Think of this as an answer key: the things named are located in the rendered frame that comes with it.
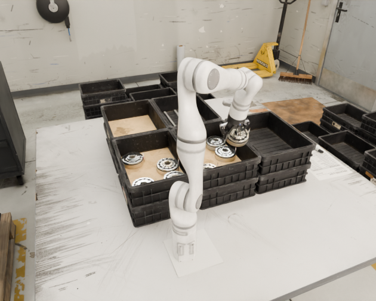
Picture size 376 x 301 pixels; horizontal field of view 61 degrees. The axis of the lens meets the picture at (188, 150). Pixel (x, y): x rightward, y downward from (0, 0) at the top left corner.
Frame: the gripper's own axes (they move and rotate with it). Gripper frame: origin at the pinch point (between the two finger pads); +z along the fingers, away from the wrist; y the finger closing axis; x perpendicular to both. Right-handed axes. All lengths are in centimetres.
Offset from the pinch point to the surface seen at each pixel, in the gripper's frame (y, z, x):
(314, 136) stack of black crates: 128, 103, 58
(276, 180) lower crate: 22.4, 20.8, -16.1
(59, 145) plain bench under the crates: -79, 53, 54
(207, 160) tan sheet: -7.0, 20.3, 2.6
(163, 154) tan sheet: -26.5, 24.1, 13.2
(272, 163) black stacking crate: 18.3, 10.4, -12.4
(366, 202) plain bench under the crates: 59, 20, -38
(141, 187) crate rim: -43.0, 3.5, -14.7
